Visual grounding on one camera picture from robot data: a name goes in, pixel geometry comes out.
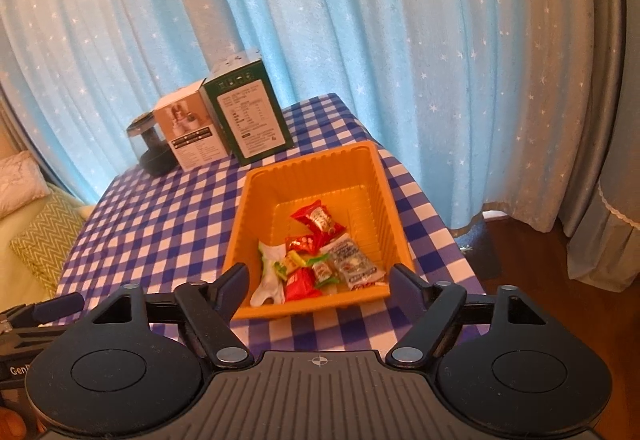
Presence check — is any person's left hand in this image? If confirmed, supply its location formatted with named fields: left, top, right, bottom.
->
left=0, top=406, right=28, bottom=440

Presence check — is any green carton box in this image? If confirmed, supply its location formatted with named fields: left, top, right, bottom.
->
left=204, top=49, right=294, bottom=167

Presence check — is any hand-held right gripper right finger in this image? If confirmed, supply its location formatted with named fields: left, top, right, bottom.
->
left=386, top=263, right=547, bottom=368

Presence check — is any grey lace-trimmed curtain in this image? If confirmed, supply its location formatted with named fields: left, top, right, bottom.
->
left=565, top=45, right=640, bottom=293

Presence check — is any beige product box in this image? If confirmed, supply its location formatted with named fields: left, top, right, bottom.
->
left=152, top=79, right=227, bottom=172

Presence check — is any dark green humidifier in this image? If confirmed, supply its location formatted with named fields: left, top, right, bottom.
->
left=126, top=111, right=173, bottom=177

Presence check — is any grey white snack packet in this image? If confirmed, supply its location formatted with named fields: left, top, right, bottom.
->
left=325, top=238, right=387, bottom=292

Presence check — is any pale green sofa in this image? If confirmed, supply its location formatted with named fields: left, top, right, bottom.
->
left=0, top=200, right=96, bottom=316

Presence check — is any red snack packet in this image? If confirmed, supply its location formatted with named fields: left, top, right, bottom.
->
left=283, top=268, right=324, bottom=303

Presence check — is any green chevron pillow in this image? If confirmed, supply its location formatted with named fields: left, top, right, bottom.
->
left=10, top=192, right=92, bottom=298

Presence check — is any red gold candy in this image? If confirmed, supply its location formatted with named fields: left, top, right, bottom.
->
left=284, top=234, right=322, bottom=255

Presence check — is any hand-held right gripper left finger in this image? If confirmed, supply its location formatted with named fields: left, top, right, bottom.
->
left=92, top=263, right=253, bottom=368

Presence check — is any red green candy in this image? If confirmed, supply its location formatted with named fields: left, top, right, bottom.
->
left=311, top=259, right=337, bottom=289

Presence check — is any white green snack packet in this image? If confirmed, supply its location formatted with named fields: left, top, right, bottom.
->
left=250, top=241, right=287, bottom=307

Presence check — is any yellow green candy packet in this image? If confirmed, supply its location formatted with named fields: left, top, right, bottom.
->
left=276, top=251, right=307, bottom=280

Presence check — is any blue white checkered tablecloth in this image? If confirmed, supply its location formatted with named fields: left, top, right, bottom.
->
left=55, top=92, right=488, bottom=366

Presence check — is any orange plastic tray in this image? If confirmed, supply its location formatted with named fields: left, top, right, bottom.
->
left=221, top=142, right=417, bottom=321

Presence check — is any grey star curtain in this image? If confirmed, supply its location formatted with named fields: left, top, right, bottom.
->
left=440, top=0, right=601, bottom=236

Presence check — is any white pillow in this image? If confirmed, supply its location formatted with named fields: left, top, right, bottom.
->
left=0, top=151, right=51, bottom=219

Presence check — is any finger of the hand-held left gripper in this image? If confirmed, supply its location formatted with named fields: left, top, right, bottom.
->
left=10, top=291, right=85, bottom=327
left=0, top=326, right=61, bottom=351

